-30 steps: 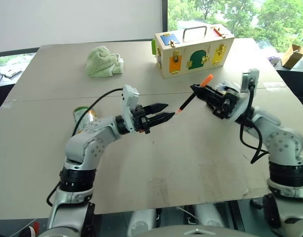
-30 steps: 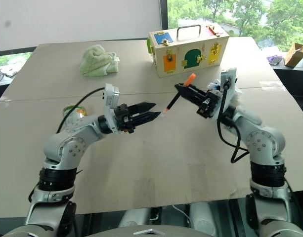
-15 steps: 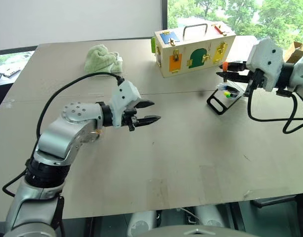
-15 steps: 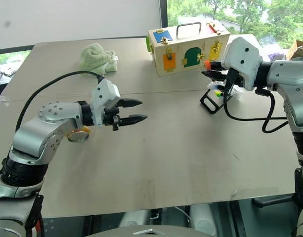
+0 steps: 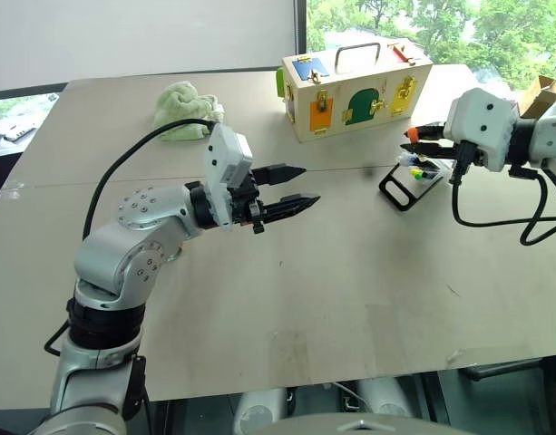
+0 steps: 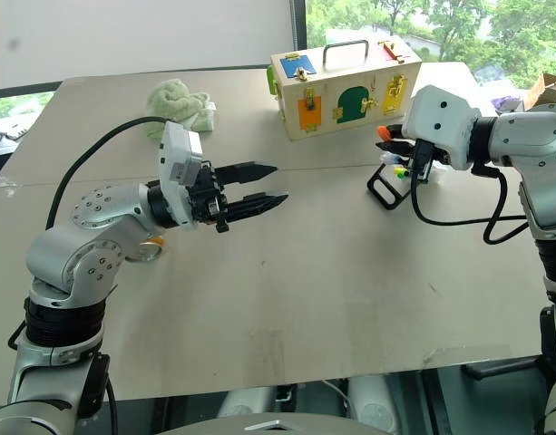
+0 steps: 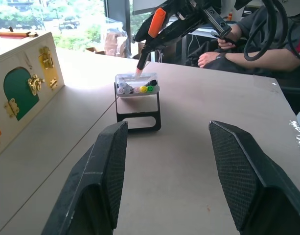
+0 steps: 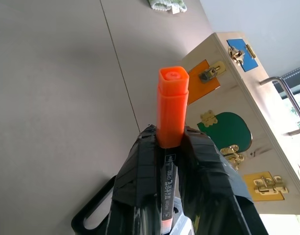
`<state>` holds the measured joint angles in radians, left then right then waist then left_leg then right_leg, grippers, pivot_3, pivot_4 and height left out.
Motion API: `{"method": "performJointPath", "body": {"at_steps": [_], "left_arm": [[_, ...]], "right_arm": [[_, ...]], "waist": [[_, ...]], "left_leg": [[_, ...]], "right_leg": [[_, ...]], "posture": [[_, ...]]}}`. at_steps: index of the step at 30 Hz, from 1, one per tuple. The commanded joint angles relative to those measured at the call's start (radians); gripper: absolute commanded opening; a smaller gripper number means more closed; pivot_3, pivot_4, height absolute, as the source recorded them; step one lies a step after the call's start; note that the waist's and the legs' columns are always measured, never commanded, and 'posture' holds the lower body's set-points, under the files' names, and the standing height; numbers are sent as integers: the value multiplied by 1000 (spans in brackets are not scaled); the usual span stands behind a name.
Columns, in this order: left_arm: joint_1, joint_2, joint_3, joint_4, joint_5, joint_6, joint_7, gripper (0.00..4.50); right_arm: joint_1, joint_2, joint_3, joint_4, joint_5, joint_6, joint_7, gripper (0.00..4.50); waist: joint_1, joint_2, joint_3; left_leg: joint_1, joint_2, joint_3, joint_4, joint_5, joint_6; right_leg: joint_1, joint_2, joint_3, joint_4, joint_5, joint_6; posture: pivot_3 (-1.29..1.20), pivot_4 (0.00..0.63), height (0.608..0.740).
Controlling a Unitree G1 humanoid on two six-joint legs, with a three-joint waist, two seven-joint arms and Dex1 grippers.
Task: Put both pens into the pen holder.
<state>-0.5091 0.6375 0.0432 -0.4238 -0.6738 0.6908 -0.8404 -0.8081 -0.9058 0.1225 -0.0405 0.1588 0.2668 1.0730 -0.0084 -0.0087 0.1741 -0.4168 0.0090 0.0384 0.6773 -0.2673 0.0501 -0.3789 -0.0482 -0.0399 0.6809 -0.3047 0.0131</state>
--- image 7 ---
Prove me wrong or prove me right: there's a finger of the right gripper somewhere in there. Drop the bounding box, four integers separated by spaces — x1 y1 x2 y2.
142 13 209 53
134 4 165 42

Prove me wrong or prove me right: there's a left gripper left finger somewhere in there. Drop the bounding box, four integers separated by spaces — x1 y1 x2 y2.
41 120 129 235

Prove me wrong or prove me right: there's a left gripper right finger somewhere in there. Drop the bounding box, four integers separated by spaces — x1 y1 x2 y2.
208 120 300 235

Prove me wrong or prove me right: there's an orange capped black marker pen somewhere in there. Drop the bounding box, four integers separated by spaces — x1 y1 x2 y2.
134 7 167 79

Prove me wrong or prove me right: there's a clear plastic pen holder box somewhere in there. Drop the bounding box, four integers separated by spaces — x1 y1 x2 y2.
115 72 161 99

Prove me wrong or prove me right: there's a black pen holder stand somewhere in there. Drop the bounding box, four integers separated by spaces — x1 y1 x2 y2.
114 82 162 133

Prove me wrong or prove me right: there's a person's right hand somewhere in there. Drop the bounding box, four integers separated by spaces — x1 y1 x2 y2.
217 23 243 50

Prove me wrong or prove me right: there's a person's left hand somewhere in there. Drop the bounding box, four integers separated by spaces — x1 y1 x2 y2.
197 51 223 69

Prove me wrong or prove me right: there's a brown paper bag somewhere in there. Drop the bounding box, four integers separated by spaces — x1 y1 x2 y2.
102 28 131 59

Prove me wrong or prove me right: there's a black handheld controller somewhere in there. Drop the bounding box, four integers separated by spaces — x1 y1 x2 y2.
210 30 237 46

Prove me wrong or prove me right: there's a person in dark shirt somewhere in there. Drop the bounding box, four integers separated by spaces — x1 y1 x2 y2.
185 4 300 116

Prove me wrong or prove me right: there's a brass hasp latch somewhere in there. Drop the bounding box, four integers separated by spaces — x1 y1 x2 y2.
38 47 55 70

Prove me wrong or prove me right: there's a yellow door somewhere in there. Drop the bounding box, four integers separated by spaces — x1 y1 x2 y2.
39 47 59 91

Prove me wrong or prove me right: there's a brass hook latch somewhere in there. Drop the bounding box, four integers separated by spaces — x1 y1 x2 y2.
27 74 46 96

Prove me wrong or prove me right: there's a green arched door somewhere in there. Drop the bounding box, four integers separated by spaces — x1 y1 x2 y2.
3 68 41 121

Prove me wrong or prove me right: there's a wooden lock box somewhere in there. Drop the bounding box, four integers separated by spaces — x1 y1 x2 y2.
0 26 66 162

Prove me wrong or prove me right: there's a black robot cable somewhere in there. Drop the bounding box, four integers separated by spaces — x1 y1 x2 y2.
243 0 289 62
286 23 300 63

